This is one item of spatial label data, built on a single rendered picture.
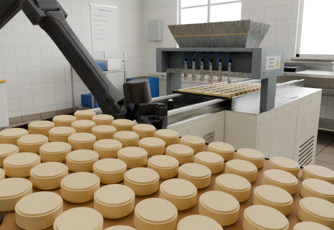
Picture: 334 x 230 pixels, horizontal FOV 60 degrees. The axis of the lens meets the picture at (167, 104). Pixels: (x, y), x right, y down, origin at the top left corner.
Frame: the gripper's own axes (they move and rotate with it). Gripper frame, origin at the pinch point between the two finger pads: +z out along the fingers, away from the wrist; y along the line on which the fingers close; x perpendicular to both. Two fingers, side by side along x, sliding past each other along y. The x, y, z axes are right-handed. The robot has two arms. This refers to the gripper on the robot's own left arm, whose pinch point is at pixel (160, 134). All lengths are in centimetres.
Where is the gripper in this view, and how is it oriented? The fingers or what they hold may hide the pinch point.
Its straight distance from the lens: 65.1
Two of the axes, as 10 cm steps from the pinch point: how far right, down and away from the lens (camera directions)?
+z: 2.9, 2.3, -9.3
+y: -0.6, 9.7, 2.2
